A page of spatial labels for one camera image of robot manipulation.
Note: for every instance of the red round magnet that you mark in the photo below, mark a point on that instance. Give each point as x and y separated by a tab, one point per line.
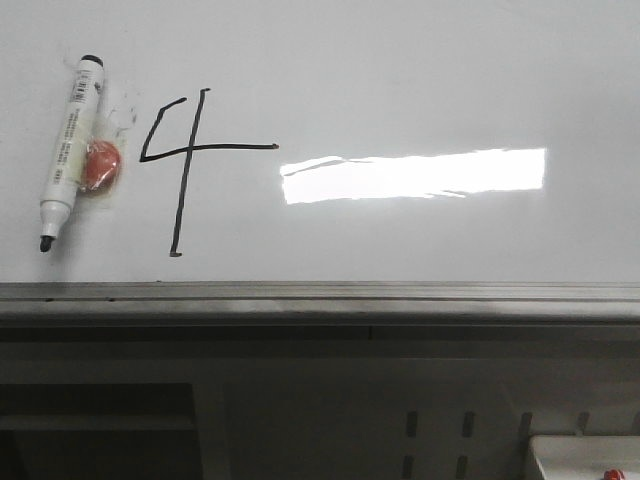
102	166

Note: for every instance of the white black whiteboard marker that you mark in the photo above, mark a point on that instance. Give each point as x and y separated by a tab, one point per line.
66	171

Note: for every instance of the white whiteboard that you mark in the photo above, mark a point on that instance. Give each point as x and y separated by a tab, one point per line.
394	160

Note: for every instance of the grey pegboard panel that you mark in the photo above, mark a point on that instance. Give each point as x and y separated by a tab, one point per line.
402	418

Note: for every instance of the red capped marker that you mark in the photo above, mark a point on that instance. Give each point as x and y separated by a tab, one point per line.
614	474

